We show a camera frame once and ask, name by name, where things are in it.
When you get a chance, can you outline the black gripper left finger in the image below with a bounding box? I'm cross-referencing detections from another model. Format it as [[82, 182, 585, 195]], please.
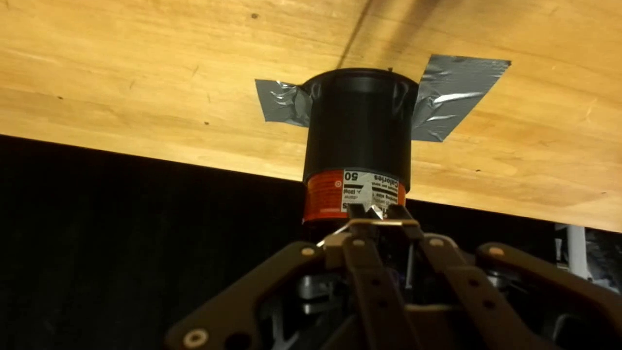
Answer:
[[164, 221, 424, 350]]

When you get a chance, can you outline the black jar with orange label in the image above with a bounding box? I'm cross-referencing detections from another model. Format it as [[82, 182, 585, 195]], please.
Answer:
[[300, 67, 420, 230]]

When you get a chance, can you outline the white vertical pole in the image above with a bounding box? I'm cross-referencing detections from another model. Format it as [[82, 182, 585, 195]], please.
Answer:
[[552, 223, 595, 285]]

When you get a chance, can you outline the grey duct tape piece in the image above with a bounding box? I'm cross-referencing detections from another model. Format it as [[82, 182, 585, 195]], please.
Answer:
[[255, 77, 315, 129], [410, 53, 513, 145]]

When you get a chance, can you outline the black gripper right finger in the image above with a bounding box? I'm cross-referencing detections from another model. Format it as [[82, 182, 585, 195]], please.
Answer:
[[385, 219, 622, 350]]

